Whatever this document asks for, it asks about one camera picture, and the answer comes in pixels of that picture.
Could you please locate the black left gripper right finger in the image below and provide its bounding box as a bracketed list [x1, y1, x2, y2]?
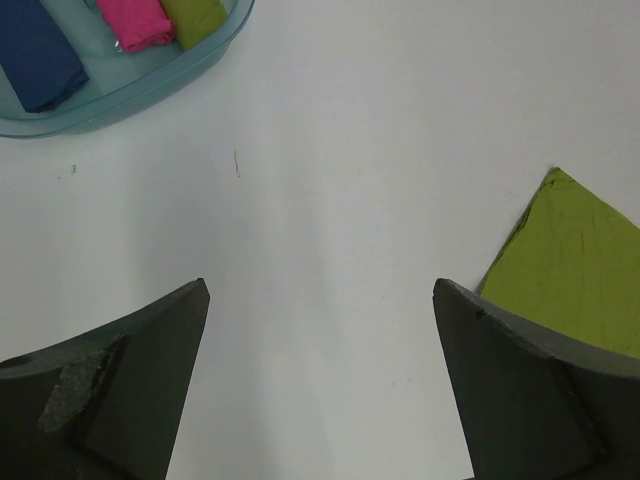
[433, 278, 639, 479]

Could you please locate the teal translucent plastic bin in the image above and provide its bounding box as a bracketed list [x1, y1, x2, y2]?
[1, 1, 254, 139]

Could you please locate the pink rolled napkin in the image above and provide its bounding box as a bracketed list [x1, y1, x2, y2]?
[96, 0, 174, 53]

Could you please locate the green rolled napkin in bin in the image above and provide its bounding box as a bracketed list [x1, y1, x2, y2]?
[161, 0, 228, 50]

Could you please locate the green paper napkin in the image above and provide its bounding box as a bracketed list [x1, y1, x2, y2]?
[478, 168, 639, 357]

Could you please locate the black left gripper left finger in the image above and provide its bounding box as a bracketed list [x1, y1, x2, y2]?
[1, 279, 210, 479]

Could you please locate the blue rolled napkin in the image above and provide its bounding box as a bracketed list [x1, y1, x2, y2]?
[1, 0, 89, 113]

